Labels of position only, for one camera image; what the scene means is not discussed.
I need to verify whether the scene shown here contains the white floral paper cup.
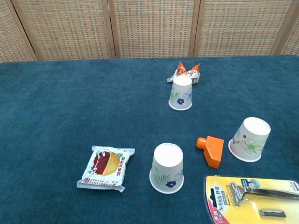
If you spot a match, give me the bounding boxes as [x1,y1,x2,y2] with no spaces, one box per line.
[228,117,271,162]
[149,142,185,195]
[168,76,193,111]

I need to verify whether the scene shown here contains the woven wooden folding screen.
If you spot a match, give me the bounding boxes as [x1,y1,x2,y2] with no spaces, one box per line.
[0,0,299,63]

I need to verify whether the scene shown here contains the orange and white snack wrapper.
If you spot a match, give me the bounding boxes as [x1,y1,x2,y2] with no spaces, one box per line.
[166,61,202,84]

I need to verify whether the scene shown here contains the orange plastic block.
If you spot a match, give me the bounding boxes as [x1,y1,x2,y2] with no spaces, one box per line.
[196,135,225,169]

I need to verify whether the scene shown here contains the yellow razor blister pack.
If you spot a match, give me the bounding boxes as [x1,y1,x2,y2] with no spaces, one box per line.
[202,175,299,224]

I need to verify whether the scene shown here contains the blue plush table cover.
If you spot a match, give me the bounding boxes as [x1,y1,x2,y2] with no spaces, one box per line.
[0,55,299,224]

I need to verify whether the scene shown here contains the white pastry packet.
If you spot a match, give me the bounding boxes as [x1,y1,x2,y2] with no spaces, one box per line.
[77,145,135,193]

